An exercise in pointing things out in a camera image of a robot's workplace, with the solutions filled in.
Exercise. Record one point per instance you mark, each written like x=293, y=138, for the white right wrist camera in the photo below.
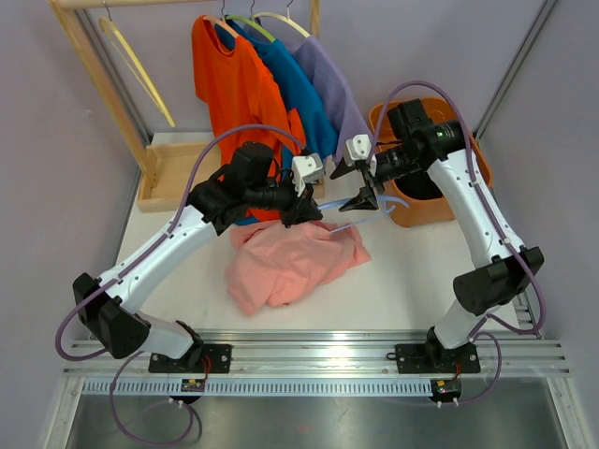
x=357, y=149

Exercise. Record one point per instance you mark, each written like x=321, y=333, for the light blue hanger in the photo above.
x=385, y=205

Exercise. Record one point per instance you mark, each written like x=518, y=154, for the yellow hanger with metal hook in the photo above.
x=117, y=40

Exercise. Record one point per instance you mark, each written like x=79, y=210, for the blue t shirt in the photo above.
x=297, y=92

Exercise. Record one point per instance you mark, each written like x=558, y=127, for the black t shirt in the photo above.
x=418, y=186

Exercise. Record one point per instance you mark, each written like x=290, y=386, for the pink t shirt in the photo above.
x=277, y=266

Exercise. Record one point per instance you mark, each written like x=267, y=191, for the peach hanger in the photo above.
x=220, y=23

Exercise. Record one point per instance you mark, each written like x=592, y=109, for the lavender t shirt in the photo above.
x=333, y=89

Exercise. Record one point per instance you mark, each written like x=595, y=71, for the white slotted cable duct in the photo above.
x=224, y=387

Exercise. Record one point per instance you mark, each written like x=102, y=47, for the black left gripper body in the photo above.
x=305, y=190

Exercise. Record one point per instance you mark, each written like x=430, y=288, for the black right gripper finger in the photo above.
x=365, y=200
x=341, y=169

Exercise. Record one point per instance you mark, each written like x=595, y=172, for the orange plastic basket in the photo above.
x=421, y=212

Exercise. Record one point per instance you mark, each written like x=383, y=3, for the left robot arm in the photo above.
x=109, y=306

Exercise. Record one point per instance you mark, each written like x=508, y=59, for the aluminium mounting rail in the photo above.
x=360, y=354

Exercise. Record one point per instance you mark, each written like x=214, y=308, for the green hanger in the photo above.
x=249, y=27

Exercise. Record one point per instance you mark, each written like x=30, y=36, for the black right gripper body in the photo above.
x=384, y=170

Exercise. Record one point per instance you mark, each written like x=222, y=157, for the orange t shirt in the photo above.
x=235, y=84

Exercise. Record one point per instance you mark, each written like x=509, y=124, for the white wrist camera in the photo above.
x=357, y=149
x=306, y=169

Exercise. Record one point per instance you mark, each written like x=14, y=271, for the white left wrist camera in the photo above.
x=306, y=169

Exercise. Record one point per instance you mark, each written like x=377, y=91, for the wooden clothes rack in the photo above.
x=164, y=167

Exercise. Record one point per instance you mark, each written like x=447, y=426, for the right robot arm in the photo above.
x=503, y=265

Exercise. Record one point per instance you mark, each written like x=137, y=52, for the cream hanger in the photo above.
x=286, y=19

